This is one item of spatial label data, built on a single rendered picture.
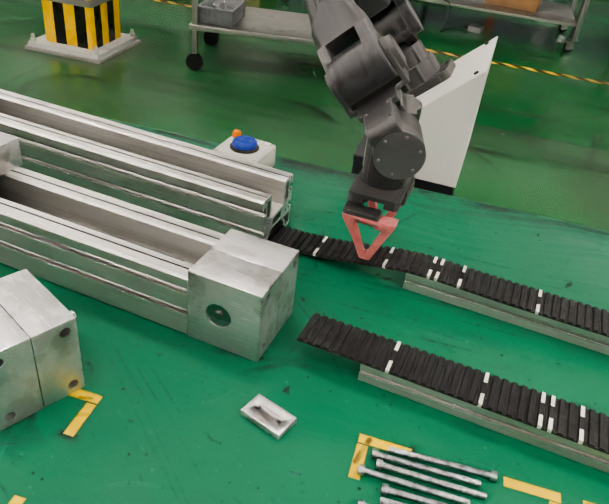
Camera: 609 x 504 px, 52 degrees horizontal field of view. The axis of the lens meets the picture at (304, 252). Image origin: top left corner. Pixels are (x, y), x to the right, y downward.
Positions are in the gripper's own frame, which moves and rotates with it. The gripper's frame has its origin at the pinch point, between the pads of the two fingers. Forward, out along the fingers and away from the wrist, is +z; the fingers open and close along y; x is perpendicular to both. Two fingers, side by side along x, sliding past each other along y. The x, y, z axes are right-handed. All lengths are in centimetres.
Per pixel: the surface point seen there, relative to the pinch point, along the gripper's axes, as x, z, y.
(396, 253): 3.5, 1.9, -0.9
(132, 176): -35.2, -1.3, 2.9
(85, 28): -223, 69, -238
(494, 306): 17.6, 3.3, 2.8
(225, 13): -145, 51, -259
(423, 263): 7.4, 1.6, 0.2
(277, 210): -14.3, 0.5, -1.3
